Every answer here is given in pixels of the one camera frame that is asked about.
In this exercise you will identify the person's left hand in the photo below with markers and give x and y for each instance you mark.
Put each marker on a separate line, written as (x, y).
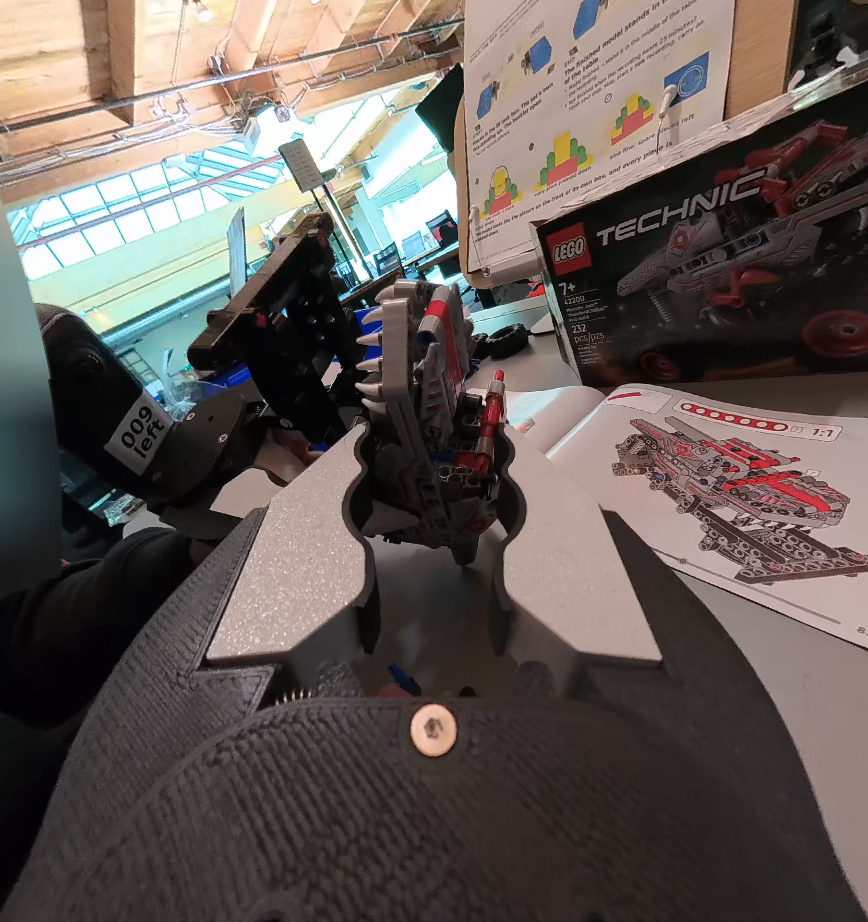
(311, 454)

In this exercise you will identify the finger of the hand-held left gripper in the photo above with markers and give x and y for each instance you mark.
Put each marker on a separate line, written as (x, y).
(250, 493)

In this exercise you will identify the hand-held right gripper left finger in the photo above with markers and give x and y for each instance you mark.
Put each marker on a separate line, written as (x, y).
(290, 576)

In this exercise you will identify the black white toy figure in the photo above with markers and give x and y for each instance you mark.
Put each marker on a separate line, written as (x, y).
(826, 57)

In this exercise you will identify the white instruction booklet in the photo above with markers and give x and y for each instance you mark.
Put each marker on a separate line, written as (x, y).
(765, 446)

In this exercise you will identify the black rubber toy tyre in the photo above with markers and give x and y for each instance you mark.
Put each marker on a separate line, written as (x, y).
(509, 338)

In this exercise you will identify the grey panel on black stand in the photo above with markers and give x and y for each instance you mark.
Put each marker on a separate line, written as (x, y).
(308, 166)

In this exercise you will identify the white printed instruction sheet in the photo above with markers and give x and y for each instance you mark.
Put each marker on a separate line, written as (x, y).
(585, 86)

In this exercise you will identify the small black toy brick piece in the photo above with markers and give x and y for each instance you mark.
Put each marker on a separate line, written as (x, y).
(399, 677)

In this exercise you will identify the white standing board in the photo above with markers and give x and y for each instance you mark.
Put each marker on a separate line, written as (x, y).
(236, 252)

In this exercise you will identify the grey black toy brick model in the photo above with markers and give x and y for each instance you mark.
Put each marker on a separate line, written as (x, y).
(434, 403)

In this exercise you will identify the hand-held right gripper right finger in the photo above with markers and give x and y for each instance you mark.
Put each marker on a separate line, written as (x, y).
(578, 576)

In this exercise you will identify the black toy set box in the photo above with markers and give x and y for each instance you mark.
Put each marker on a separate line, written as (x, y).
(729, 238)

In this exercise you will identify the clear plastic bag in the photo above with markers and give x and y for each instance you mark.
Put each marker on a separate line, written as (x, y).
(182, 382)

